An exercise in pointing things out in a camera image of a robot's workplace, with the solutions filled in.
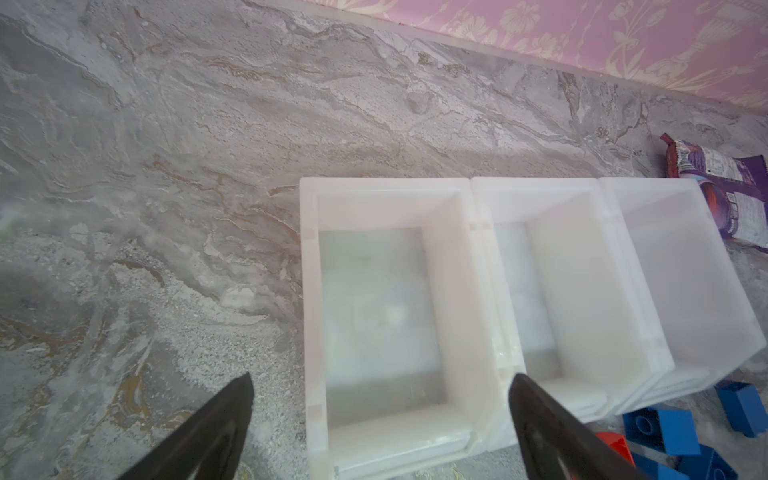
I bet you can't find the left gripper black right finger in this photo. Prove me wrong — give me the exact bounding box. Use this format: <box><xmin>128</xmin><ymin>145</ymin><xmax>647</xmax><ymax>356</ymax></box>
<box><xmin>508</xmin><ymin>373</ymin><xmax>646</xmax><ymax>480</ymax></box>

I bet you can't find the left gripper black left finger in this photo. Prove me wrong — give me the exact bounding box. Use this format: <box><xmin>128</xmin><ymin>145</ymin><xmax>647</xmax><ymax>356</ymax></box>
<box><xmin>121</xmin><ymin>373</ymin><xmax>254</xmax><ymax>479</ymax></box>

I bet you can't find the red lego brick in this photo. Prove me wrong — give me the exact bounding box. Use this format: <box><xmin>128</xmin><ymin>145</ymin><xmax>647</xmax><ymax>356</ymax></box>
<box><xmin>596</xmin><ymin>431</ymin><xmax>635</xmax><ymax>467</ymax></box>

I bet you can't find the blue lego brick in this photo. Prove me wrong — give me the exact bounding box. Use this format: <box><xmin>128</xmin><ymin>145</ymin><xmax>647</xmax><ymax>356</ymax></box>
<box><xmin>632</xmin><ymin>453</ymin><xmax>690</xmax><ymax>480</ymax></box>
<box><xmin>715</xmin><ymin>381</ymin><xmax>767</xmax><ymax>438</ymax></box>
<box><xmin>622</xmin><ymin>407</ymin><xmax>701</xmax><ymax>456</ymax></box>
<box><xmin>677</xmin><ymin>444</ymin><xmax>739</xmax><ymax>480</ymax></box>

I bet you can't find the white left bin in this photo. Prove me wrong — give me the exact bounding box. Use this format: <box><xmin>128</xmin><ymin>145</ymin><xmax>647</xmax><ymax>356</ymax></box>
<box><xmin>299</xmin><ymin>177</ymin><xmax>522</xmax><ymax>479</ymax></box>

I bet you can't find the white right bin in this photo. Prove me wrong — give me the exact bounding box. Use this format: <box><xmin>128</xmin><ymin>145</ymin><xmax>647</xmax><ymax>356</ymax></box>
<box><xmin>600</xmin><ymin>177</ymin><xmax>767</xmax><ymax>412</ymax></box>

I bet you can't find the purple snack packet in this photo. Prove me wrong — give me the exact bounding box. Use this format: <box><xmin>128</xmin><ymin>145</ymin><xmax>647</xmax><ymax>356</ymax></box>
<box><xmin>661</xmin><ymin>134</ymin><xmax>767</xmax><ymax>251</ymax></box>

